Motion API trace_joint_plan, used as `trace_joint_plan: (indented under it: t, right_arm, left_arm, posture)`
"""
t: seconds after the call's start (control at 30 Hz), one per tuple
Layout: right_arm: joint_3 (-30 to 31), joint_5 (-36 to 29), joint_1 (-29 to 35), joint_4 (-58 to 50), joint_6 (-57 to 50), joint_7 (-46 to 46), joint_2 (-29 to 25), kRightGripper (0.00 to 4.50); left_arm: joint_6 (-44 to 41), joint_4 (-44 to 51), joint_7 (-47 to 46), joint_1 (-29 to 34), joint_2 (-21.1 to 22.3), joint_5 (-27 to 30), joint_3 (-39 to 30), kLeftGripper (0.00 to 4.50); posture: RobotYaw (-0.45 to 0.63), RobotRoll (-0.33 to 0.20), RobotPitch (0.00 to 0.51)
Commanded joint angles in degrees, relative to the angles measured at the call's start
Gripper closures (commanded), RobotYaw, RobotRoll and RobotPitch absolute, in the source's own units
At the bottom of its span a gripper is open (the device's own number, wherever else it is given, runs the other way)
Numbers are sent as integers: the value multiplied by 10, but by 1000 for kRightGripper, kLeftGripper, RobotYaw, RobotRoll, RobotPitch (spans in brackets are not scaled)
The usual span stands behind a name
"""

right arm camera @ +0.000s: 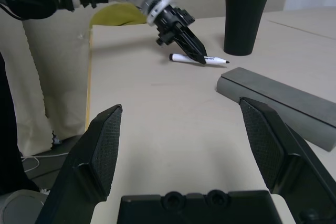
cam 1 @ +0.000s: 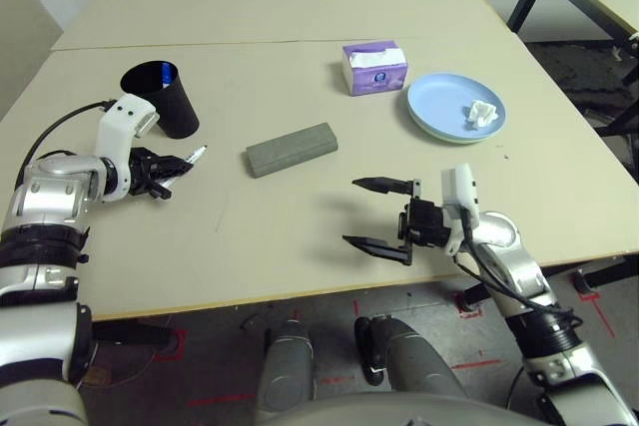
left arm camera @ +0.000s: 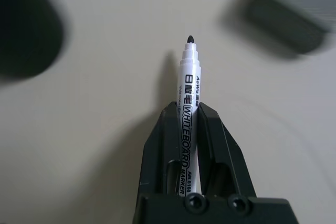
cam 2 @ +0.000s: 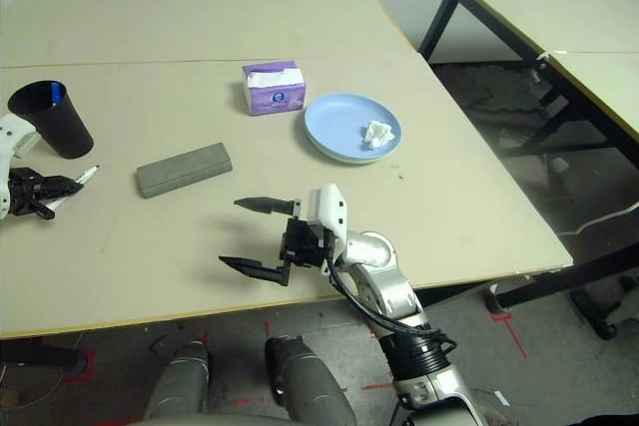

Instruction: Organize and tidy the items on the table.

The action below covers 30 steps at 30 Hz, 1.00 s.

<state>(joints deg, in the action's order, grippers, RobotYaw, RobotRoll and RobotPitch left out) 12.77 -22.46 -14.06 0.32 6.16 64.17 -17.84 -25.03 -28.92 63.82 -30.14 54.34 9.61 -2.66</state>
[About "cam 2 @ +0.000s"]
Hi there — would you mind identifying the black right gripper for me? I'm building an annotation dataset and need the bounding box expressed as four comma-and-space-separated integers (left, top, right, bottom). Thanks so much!
218, 196, 336, 288

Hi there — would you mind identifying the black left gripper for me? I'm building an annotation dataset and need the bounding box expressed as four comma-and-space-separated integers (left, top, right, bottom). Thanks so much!
7, 167, 85, 220

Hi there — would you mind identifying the white pen with black tip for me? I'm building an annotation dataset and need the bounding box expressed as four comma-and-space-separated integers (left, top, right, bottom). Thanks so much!
42, 164, 101, 213

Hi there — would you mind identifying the grey glasses case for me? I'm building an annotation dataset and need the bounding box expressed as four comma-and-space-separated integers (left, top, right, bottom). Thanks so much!
136, 142, 235, 200

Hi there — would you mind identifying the light blue plate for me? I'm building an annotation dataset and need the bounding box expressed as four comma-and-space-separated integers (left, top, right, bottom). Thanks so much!
304, 92, 404, 162

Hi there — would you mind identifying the white tissue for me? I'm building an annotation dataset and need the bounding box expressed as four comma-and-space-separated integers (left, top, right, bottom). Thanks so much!
360, 119, 396, 151

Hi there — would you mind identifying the black plastic cup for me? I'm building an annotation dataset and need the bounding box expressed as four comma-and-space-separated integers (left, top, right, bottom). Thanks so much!
7, 79, 96, 161

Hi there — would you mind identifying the light green plate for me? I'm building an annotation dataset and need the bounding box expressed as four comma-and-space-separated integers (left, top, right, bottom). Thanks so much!
307, 139, 393, 166

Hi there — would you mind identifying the purple tissue pack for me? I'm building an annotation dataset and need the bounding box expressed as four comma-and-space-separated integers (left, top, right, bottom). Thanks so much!
242, 60, 307, 117

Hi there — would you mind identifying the grey robot right leg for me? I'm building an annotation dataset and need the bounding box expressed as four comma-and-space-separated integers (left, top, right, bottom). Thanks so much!
264, 335, 358, 426

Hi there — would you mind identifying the grey robot leg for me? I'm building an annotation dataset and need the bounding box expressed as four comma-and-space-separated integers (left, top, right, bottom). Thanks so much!
264, 335, 358, 426
144, 340, 211, 418

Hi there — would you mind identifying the grey robot left leg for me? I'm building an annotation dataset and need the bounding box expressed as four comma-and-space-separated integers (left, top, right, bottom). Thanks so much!
144, 340, 211, 418

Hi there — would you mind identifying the black table foot bar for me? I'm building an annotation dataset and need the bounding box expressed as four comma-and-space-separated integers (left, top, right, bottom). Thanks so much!
416, 281, 493, 307
0, 338, 89, 372

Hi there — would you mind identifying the brown wooden piece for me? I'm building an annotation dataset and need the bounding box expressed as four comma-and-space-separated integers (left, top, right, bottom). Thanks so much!
0, 385, 24, 408

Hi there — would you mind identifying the white tie on side table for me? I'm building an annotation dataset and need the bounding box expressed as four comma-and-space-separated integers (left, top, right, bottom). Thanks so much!
532, 50, 569, 83

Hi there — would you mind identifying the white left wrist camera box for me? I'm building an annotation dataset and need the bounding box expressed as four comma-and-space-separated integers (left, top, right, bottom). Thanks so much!
0, 113, 39, 220

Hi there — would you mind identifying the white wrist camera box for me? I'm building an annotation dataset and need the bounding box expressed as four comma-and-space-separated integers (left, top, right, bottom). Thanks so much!
305, 184, 348, 277
0, 113, 39, 220

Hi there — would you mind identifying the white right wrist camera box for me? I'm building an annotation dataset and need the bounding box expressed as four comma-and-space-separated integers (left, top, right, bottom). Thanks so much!
305, 184, 348, 277

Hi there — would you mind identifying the white cable on floor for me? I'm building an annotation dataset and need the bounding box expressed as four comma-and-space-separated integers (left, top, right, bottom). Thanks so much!
556, 205, 639, 237

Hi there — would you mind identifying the beige side table black frame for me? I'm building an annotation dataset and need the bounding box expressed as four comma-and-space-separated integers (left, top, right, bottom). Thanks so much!
417, 0, 639, 342

